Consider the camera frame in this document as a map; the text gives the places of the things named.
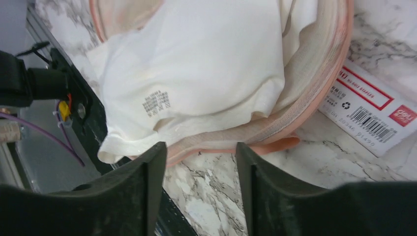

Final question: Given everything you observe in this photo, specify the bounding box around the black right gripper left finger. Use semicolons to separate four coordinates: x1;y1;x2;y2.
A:
0;142;167;236

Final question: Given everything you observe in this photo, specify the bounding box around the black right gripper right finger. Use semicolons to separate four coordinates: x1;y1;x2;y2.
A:
236;143;417;236

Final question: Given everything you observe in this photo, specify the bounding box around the white bra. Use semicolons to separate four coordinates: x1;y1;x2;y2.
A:
86;0;327;165

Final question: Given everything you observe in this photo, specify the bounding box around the floral mesh laundry bag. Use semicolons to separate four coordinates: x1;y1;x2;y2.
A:
89;0;355;168

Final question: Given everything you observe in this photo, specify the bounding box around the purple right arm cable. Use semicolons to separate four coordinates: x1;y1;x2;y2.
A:
0;101;86;167

